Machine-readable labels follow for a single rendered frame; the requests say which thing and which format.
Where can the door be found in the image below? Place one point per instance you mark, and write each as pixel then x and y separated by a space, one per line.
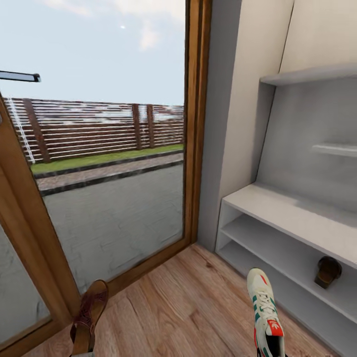
pixel 102 111

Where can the gym shoe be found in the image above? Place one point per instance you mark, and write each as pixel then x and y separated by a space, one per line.
pixel 268 332

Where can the sandal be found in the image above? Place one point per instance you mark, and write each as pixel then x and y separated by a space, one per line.
pixel 330 269
pixel 93 305

